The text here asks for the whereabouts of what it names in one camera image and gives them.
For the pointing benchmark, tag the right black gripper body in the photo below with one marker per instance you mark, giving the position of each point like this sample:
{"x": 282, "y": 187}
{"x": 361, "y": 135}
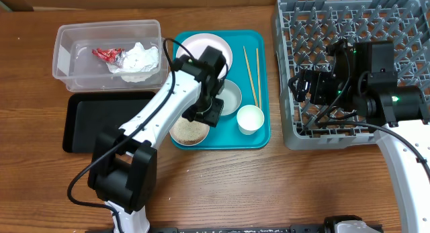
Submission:
{"x": 308, "y": 86}

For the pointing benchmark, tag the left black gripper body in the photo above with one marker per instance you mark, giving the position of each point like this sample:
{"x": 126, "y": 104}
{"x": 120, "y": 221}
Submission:
{"x": 209, "y": 108}

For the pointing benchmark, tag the grey round bowl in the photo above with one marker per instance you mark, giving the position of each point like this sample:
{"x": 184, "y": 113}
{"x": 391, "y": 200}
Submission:
{"x": 231, "y": 96}

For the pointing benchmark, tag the small pink bowl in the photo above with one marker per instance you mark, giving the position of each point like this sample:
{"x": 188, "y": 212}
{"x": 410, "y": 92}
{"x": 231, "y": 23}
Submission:
{"x": 188, "y": 133}

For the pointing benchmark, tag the white paper cup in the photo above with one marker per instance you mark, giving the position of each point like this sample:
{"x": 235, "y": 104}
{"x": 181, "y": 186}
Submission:
{"x": 249, "y": 119}

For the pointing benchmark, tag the red foil snack wrapper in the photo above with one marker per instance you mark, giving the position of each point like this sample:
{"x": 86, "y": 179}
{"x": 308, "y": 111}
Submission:
{"x": 113, "y": 56}

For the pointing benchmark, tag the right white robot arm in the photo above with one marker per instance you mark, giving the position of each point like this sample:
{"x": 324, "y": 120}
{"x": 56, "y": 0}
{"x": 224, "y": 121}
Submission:
{"x": 361, "y": 90}

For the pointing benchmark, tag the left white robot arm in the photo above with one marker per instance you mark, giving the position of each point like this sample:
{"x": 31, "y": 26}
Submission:
{"x": 123, "y": 170}

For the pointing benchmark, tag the grey dishwasher rack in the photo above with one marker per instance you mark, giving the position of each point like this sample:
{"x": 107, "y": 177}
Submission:
{"x": 302, "y": 29}

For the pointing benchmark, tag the clear plastic waste bin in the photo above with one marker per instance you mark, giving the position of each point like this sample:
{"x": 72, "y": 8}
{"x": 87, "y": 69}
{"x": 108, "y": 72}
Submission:
{"x": 80, "y": 70}

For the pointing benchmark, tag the teal plastic tray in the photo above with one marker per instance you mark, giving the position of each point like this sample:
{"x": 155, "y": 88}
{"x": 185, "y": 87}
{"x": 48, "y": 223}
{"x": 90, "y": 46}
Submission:
{"x": 226, "y": 135}

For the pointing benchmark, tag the large white round plate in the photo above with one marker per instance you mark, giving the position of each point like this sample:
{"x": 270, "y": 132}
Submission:
{"x": 195, "y": 43}

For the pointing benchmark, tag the crumpled white tissue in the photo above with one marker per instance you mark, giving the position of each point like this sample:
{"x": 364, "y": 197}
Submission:
{"x": 138, "y": 64}

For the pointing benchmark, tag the black tray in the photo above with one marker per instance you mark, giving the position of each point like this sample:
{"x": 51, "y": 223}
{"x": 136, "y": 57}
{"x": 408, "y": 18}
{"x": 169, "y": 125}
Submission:
{"x": 89, "y": 113}

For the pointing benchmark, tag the black rail at table edge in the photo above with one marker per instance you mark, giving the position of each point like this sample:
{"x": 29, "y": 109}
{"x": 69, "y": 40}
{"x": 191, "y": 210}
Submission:
{"x": 295, "y": 228}

